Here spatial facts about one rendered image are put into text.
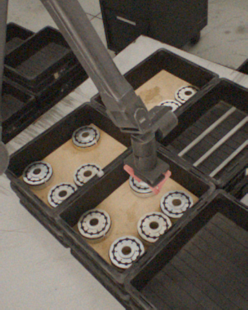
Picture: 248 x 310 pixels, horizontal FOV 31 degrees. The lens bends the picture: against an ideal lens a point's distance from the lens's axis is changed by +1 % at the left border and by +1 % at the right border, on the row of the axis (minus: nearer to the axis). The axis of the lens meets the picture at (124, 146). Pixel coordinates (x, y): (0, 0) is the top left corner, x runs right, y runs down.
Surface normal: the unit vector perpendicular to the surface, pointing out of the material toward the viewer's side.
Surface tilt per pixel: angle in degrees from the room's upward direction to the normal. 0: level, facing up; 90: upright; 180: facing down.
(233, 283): 0
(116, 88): 54
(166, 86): 0
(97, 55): 63
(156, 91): 0
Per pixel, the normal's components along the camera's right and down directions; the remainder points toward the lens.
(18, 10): -0.12, -0.66
